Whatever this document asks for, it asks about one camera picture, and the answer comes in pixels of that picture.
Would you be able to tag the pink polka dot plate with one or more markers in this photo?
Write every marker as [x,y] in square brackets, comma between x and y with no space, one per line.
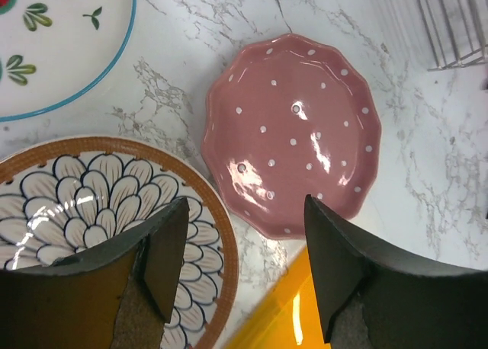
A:
[288,118]

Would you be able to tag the orange translucent plastic sheet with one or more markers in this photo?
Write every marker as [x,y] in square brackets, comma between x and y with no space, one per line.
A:
[288,316]

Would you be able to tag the brown rim floral plate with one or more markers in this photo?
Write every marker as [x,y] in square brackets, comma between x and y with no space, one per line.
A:
[62,197]

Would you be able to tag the metal wire dish rack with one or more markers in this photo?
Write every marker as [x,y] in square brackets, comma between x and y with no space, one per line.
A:
[434,34]

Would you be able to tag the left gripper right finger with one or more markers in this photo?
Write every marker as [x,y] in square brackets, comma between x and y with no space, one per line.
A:
[373,294]

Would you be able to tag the white watermelon pattern plate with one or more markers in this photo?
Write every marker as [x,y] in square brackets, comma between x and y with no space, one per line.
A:
[55,51]

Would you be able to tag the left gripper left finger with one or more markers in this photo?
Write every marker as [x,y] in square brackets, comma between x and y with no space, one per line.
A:
[118,294]

